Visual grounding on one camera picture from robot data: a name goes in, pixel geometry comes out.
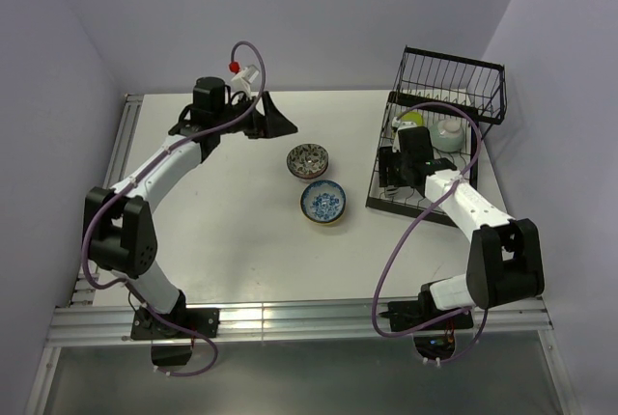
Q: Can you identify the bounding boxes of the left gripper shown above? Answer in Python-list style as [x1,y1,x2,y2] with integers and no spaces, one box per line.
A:
[214,92,297,140]

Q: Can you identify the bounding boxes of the green square bowl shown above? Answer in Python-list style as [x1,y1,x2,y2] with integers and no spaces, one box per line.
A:
[399,111,424,126]

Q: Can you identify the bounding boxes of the celadon green bowl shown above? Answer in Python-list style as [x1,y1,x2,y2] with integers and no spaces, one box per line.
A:
[429,119,464,152]

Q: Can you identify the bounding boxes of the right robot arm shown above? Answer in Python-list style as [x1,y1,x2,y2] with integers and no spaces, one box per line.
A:
[390,126,545,328]

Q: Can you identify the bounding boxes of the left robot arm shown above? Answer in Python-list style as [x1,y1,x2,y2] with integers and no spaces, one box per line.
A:
[81,77,298,337]

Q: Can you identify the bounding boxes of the leaf pattern bowl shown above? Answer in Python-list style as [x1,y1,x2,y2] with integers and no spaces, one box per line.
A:
[286,143,329,180]

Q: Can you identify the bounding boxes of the blue floral bowl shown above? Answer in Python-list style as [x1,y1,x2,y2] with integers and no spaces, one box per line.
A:
[299,180,347,225]

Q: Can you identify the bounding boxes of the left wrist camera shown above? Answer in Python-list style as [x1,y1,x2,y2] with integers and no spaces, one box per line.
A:
[229,61,260,97]

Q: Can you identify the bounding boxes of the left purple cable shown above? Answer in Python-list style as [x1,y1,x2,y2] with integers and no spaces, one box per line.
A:
[80,41,267,291]

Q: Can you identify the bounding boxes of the black wire dish rack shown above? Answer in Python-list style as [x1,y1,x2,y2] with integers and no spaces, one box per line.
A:
[366,47,507,218]

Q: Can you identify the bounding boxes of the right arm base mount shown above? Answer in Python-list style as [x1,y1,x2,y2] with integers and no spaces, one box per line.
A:
[379,299,474,364]

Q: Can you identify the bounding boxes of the aluminium frame rail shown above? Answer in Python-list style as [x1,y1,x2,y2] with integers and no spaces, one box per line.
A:
[26,90,580,414]

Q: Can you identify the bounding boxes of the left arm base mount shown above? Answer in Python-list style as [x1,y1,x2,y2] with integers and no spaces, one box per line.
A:
[129,307,220,370]

